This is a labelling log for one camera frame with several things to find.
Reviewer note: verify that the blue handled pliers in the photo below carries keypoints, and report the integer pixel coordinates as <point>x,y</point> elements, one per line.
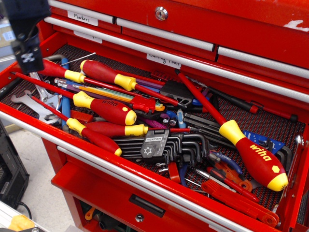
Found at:
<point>219,168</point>

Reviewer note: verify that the silver open end wrench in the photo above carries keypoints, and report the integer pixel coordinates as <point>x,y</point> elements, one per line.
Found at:
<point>43,114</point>

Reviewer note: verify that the white paper drawer label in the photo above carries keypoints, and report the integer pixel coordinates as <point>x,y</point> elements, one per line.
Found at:
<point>164,61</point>

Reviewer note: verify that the red Wiha screwdriver centre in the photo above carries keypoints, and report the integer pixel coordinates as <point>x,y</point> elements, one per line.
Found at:
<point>111,110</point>

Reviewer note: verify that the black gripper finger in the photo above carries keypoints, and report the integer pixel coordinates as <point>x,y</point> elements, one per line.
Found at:
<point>28,53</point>

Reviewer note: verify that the large red Wiha screwdriver right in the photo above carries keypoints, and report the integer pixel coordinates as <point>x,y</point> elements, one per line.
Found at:
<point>261,164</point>

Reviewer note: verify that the black Tekton torx key set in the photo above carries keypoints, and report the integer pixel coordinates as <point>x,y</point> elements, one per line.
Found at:
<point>163,146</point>

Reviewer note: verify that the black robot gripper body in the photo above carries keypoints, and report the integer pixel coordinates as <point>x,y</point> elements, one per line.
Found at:
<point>24,15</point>

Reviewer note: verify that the silver adjustable wrench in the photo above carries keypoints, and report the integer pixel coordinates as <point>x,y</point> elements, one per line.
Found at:
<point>48,98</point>

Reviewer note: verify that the red screwdriver under centre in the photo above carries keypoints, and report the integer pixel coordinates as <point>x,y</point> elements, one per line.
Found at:
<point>114,130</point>

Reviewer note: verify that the open red drawer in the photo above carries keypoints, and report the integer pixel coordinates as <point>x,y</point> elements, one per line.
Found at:
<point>190,182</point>

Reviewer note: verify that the small red screwdriver front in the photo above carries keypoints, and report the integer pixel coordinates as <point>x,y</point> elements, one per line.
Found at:
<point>96,138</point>

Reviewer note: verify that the silver chest lock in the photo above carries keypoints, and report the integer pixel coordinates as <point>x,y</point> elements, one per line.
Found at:
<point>161,13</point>

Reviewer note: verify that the red yellow screwdriver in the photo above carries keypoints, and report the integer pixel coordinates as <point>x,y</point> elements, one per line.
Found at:
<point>103,73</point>
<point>52,69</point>

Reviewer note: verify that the black box on floor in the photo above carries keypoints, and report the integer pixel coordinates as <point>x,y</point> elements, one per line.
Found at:
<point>13,175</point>

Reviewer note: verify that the black red thin screwdriver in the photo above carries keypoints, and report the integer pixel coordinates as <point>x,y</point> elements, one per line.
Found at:
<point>252,106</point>

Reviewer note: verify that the blue handled tool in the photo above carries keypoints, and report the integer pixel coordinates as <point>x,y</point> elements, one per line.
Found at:
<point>65,103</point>

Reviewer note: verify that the white Markers label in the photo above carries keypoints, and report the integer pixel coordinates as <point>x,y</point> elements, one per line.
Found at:
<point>82,18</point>

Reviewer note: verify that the red folding key tool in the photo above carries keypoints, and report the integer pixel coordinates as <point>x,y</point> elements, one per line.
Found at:
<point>240,203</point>

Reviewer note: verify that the blue hex key holder set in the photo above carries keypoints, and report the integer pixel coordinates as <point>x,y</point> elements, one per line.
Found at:
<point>270,145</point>

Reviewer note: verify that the red tool chest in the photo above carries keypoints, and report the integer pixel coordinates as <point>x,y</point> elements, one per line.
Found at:
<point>217,36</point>

